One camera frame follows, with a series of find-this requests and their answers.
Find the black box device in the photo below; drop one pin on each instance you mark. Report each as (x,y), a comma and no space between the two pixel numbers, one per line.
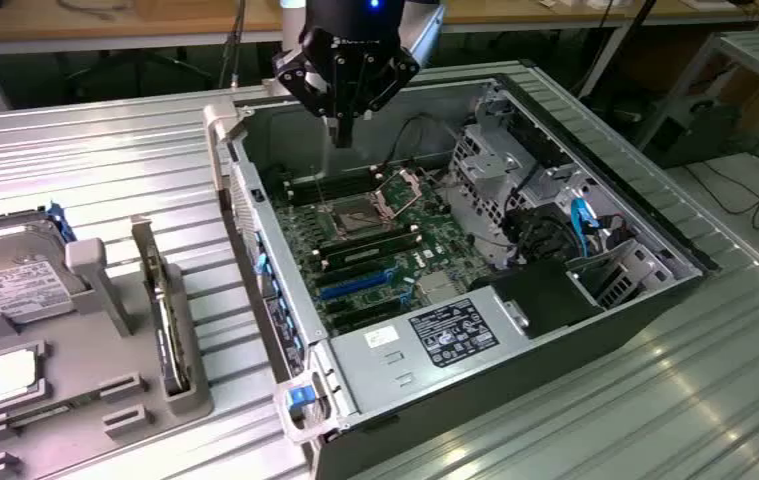
(700,135)

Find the graphics card with fan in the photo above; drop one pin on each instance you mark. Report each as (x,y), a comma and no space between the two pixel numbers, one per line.
(169,320)

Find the silver power supply unit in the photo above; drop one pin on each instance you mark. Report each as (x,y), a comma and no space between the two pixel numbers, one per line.
(380,370)

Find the silver disk bay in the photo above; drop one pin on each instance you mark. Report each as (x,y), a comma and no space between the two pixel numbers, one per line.
(620,280)

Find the black plastic shroud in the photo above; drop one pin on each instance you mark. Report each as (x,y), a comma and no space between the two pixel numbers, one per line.
(546,300)

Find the silver CPU chip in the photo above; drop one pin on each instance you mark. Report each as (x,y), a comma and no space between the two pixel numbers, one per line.
(9,375)

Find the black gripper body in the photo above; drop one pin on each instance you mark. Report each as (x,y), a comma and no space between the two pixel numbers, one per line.
(353,30)

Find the open black PC case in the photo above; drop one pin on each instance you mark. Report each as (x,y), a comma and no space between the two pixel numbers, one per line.
(553,360)

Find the blue expansion slot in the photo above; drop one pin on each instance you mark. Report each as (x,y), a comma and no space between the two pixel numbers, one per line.
(353,287)

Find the long black expansion slot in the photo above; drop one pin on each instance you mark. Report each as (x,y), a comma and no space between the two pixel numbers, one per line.
(372,319)
(361,306)

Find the metal socket cover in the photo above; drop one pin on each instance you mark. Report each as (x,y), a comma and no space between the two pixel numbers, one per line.
(406,175)

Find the silver hard disk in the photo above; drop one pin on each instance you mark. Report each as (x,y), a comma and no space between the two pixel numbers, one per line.
(6,280)

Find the CPU socket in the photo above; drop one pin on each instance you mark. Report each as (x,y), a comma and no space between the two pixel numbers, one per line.
(356,217)

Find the black office chair base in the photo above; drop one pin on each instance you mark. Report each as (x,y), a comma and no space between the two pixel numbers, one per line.
(146,65)

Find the silver perforated drive cage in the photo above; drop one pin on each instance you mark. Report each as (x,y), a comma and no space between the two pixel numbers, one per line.
(486,170)

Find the green RAM stick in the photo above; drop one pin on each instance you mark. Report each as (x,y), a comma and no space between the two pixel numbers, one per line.
(73,404)
(366,252)

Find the blue disk mounting rail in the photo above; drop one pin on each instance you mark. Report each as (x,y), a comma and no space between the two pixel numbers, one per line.
(59,220)

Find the grey parts rack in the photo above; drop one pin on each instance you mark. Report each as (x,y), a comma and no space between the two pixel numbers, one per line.
(86,360)

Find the small white box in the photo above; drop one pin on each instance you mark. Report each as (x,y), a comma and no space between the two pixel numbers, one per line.
(596,4)

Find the blue case latch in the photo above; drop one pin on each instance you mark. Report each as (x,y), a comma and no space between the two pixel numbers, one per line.
(300,397)

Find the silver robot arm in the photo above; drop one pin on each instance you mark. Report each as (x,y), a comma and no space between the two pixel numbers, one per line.
(428,35)

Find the long wooden desk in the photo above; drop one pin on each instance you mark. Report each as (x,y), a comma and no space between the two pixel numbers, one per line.
(53,25)

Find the silver chipset heatsink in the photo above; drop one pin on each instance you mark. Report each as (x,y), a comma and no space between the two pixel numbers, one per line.
(440,286)

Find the green motherboard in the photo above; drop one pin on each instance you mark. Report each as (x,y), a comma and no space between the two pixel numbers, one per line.
(440,240)

